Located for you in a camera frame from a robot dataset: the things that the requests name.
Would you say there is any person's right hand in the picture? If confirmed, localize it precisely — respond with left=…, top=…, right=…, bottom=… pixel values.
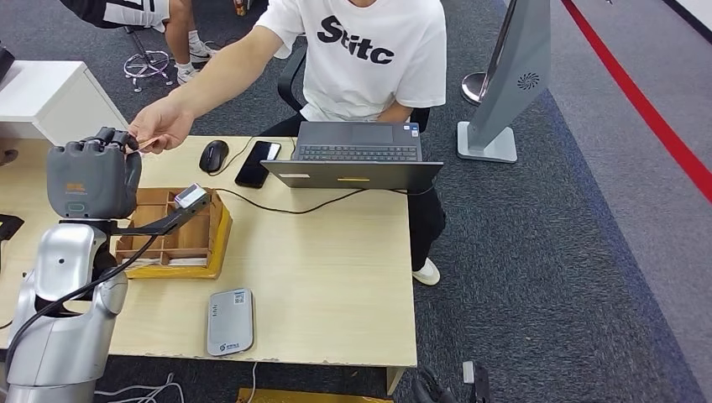
left=128, top=95, right=196, bottom=155

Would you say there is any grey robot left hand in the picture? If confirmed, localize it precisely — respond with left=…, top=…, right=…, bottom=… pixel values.
left=46, top=126, right=143, bottom=221

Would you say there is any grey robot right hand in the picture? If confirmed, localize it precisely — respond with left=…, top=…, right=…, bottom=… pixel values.
left=411, top=364, right=460, bottom=403

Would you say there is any white ID card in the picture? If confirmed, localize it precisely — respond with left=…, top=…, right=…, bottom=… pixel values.
left=128, top=134, right=165, bottom=154

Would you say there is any person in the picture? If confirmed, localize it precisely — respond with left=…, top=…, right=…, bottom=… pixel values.
left=58, top=0, right=219, bottom=86
left=128, top=0, right=448, bottom=287

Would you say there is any grey card reader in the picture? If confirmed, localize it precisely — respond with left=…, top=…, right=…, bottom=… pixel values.
left=207, top=287, right=255, bottom=358

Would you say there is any white desk leg panel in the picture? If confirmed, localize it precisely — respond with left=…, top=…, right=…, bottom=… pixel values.
left=386, top=367, right=406, bottom=396

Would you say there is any chrome stool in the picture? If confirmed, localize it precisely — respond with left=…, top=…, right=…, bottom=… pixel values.
left=123, top=26, right=175, bottom=93

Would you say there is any black computer mouse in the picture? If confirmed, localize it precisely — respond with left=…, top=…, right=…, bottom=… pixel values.
left=199, top=139, right=230, bottom=175

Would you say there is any white cabinet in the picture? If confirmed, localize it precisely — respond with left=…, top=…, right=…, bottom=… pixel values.
left=0, top=60, right=130, bottom=147

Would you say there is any black device with yellow sticker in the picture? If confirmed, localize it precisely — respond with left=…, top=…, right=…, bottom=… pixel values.
left=0, top=213, right=26, bottom=241

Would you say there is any black smartphone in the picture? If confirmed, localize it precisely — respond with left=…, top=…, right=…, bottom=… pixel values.
left=234, top=140, right=283, bottom=190

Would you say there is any black office chair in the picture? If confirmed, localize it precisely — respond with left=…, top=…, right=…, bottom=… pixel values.
left=277, top=47, right=432, bottom=134

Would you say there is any wooden compartment organizer box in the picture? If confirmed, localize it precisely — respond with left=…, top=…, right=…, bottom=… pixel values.
left=113, top=187, right=233, bottom=280

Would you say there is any light wood desk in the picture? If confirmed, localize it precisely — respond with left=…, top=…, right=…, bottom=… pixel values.
left=83, top=134, right=418, bottom=397

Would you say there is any grey laptop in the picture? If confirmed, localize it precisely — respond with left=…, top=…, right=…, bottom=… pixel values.
left=261, top=121, right=444, bottom=194

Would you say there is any grey kiosk stand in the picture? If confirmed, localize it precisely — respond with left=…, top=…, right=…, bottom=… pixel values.
left=456, top=0, right=552, bottom=164

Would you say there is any black mouse cable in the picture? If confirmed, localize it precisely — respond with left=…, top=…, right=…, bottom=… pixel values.
left=208, top=136, right=259, bottom=178

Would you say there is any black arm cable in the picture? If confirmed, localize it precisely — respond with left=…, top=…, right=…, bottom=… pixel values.
left=5, top=233, right=160, bottom=379

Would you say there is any black laptop power cable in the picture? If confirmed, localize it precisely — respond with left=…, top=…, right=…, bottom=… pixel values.
left=213, top=186, right=437, bottom=216

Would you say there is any loose white cable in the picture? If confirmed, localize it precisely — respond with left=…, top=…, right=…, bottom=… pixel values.
left=94, top=374, right=185, bottom=403

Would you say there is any chrome stanchion post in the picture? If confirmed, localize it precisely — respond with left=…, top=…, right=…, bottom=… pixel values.
left=461, top=0, right=521, bottom=107

